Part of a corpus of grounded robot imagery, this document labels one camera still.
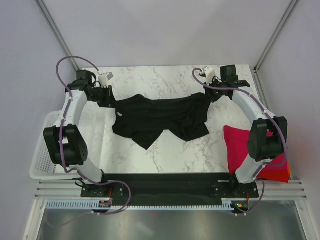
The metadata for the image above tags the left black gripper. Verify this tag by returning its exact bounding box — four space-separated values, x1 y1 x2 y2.
88 85 120 109

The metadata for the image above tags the black t shirt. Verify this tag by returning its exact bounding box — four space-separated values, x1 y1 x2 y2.
112 93 211 150

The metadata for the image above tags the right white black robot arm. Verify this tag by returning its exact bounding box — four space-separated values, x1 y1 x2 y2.
200 65 288 197

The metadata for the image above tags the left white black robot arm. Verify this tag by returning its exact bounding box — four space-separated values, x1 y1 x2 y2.
43 70 117 197

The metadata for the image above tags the magenta folded t shirt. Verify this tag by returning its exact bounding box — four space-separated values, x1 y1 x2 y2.
223 125 289 176

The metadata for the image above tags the white plastic basket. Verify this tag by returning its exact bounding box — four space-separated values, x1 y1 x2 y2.
29 109 91 180

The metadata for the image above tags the orange folded t shirt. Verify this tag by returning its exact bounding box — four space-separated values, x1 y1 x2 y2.
287 161 291 177

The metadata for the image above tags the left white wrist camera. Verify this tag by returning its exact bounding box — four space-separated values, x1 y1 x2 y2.
97 71 114 88

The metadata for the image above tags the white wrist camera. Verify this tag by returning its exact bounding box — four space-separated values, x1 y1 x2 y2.
97 71 114 88
199 66 216 85

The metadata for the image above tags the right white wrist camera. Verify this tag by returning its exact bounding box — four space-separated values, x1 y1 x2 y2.
199 66 216 85

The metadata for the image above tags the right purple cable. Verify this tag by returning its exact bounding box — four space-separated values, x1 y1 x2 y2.
192 66 288 216

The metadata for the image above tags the purple cable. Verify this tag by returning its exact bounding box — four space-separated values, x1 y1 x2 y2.
192 66 288 216
46 56 133 227

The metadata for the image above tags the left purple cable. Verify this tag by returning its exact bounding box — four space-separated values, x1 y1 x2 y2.
46 56 133 227

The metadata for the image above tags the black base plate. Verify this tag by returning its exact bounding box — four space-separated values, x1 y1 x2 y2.
80 173 259 205

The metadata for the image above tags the white slotted cable duct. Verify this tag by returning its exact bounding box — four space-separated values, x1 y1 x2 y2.
45 198 238 211

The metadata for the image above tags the left aluminium frame post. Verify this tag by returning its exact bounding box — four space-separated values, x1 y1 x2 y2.
34 0 73 57

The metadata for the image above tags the aluminium frame post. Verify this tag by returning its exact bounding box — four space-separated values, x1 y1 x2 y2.
34 0 73 57
252 0 300 74

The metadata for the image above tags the aluminium rail profile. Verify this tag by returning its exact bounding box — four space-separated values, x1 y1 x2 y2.
35 180 307 201

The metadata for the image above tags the right aluminium frame post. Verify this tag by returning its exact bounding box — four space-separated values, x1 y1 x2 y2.
252 0 300 74

